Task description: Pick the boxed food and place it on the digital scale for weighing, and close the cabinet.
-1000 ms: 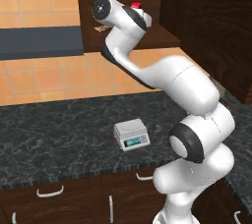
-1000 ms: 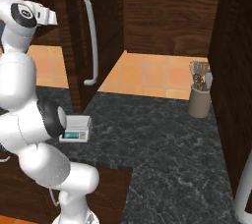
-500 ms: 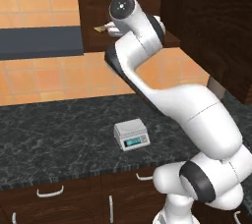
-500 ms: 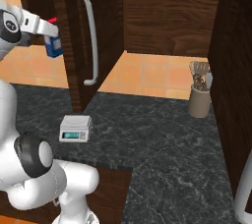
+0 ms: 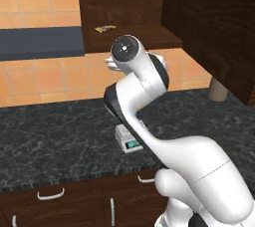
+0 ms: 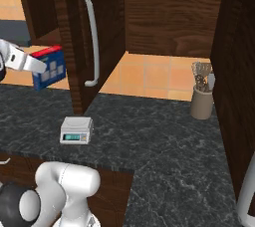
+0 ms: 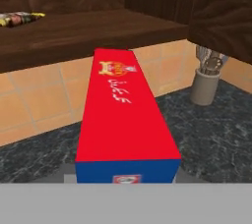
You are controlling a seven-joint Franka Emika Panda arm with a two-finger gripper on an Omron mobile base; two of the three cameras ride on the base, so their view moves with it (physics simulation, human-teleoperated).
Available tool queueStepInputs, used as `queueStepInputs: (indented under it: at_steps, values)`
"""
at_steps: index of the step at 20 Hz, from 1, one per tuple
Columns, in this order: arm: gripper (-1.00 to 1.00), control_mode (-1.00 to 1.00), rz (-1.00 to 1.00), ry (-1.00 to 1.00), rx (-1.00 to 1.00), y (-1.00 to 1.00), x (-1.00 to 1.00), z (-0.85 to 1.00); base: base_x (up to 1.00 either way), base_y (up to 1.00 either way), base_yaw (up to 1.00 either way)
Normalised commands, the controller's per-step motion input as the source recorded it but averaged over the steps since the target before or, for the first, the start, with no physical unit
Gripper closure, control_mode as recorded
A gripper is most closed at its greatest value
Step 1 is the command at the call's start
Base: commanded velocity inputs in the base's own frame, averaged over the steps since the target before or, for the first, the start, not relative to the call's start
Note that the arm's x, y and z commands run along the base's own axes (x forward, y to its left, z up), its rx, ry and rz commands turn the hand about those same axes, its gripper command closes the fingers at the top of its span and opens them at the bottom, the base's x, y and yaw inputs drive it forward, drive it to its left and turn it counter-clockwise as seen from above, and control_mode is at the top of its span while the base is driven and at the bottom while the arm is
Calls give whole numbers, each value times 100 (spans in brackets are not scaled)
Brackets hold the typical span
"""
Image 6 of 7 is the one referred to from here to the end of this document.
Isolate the dark wood neighbouring wall cabinet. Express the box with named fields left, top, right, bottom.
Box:
left=13, top=0, right=64, bottom=47

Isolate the white spatula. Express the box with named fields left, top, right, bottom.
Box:
left=206, top=73, right=216, bottom=93

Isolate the dark grey range hood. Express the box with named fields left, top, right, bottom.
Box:
left=0, top=19, right=33, bottom=48

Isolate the dark wood cabinet door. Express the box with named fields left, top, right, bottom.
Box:
left=49, top=0, right=127, bottom=116
left=210, top=0, right=255, bottom=218

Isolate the white curved door handle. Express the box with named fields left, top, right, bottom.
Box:
left=72, top=0, right=101, bottom=88
left=235, top=152, right=255, bottom=227

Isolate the beige utensil pot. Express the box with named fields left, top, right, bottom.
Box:
left=189, top=84, right=214, bottom=120

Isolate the dark whisk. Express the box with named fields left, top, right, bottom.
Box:
left=194, top=74, right=207, bottom=92

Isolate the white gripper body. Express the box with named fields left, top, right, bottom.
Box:
left=21, top=53, right=48, bottom=75

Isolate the blue and red food box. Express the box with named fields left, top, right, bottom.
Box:
left=31, top=45, right=67, bottom=92

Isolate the white digital scale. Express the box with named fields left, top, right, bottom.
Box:
left=59, top=115, right=95, bottom=145

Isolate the brown slotted spoon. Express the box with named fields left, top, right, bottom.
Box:
left=190, top=61, right=212, bottom=83

